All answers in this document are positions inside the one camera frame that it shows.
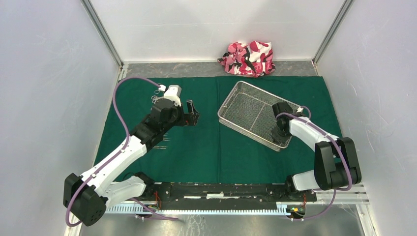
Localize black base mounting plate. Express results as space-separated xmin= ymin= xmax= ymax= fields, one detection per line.
xmin=137 ymin=182 xmax=317 ymax=210

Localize green surgical drape cloth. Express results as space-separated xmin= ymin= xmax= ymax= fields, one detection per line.
xmin=94 ymin=75 xmax=342 ymax=183

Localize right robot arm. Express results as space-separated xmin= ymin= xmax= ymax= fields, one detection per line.
xmin=271 ymin=102 xmax=362 ymax=201

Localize pink camouflage cloth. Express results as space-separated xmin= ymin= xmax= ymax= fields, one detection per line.
xmin=217 ymin=40 xmax=275 ymax=78

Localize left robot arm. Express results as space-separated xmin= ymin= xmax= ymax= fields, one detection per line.
xmin=63 ymin=98 xmax=200 ymax=227

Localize surgical scissors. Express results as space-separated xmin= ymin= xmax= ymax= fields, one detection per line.
xmin=151 ymin=95 xmax=161 ymax=104

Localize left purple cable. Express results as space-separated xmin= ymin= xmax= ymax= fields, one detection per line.
xmin=65 ymin=77 xmax=179 ymax=228

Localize wire mesh instrument tray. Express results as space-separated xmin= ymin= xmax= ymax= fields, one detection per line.
xmin=217 ymin=81 xmax=301 ymax=151

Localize aluminium frame rail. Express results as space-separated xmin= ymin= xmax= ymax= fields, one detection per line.
xmin=74 ymin=181 xmax=370 ymax=216

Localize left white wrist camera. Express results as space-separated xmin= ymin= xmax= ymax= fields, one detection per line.
xmin=158 ymin=85 xmax=182 ymax=106

